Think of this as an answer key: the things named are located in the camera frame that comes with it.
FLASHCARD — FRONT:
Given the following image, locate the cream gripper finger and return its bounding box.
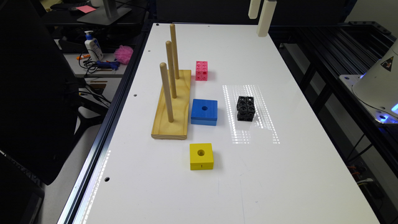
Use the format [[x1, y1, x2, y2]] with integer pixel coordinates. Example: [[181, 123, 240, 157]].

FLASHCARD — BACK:
[[248, 0, 261, 19], [257, 0, 277, 37]]

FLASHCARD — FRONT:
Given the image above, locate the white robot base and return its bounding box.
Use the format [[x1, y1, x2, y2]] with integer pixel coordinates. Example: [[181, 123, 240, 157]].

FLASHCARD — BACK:
[[339, 42, 397, 124]]

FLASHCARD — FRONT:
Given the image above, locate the pink cube block cluster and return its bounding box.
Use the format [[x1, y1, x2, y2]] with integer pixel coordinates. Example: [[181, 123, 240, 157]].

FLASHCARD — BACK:
[[195, 61, 208, 81]]

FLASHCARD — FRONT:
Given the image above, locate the rear wooden peg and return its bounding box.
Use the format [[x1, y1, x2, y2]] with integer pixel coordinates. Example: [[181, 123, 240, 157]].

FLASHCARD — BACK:
[[170, 24, 180, 79]]

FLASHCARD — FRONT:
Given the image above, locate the wooden peg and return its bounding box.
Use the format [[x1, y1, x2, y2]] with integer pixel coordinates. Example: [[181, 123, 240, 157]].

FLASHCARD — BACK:
[[160, 62, 174, 123], [170, 24, 180, 79], [165, 40, 177, 98]]

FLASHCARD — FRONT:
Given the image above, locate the middle wooden peg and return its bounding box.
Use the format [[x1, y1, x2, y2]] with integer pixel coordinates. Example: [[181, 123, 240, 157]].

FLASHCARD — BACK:
[[165, 40, 177, 98]]

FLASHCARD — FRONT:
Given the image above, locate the black cube block cluster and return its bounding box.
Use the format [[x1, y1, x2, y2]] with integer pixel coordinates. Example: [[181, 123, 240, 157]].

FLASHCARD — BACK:
[[236, 96, 256, 122]]

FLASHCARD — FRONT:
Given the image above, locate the front wooden peg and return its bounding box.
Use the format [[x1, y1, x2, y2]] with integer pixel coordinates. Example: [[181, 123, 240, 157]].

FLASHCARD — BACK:
[[160, 62, 174, 123]]

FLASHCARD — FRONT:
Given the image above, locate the blue wooden square block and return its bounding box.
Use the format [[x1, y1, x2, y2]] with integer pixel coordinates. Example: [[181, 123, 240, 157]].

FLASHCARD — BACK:
[[191, 99, 218, 126]]

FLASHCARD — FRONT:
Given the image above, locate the pink bath loofah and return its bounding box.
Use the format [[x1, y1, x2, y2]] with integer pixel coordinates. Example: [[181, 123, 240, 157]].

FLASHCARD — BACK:
[[114, 45, 134, 65]]

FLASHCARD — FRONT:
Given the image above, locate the silver monitor stand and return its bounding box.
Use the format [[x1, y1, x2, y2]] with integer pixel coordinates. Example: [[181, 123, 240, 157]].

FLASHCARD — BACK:
[[77, 0, 131, 26]]

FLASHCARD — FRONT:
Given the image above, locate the blue glue gun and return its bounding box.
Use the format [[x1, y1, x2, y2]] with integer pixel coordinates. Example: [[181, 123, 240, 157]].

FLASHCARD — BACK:
[[96, 60, 120, 70]]

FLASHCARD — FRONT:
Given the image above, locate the wooden peg base board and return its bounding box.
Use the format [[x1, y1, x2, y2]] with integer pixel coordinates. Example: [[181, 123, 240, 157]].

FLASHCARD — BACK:
[[151, 70, 192, 140]]

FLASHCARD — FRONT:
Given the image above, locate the yellow wooden square block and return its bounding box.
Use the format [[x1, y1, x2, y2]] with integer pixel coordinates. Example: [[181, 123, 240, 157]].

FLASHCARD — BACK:
[[190, 143, 214, 170]]

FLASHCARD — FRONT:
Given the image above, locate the white lotion pump bottle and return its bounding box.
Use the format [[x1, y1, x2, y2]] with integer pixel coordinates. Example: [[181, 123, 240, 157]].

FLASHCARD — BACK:
[[85, 30, 104, 62]]

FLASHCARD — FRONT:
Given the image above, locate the pink sticky note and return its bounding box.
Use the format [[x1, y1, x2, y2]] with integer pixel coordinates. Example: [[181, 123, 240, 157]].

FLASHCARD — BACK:
[[76, 5, 96, 14]]

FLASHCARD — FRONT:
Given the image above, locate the orange marker pen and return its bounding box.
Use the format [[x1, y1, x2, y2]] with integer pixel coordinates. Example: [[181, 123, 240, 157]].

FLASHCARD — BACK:
[[76, 54, 90, 60]]

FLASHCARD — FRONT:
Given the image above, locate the black office chair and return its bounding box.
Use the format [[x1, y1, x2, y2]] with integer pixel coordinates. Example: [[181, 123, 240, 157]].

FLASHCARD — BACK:
[[1, 0, 107, 185]]

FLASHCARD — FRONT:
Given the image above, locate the black cable bundle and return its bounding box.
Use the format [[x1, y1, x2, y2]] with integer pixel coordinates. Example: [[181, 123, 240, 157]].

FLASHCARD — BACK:
[[78, 51, 100, 75]]

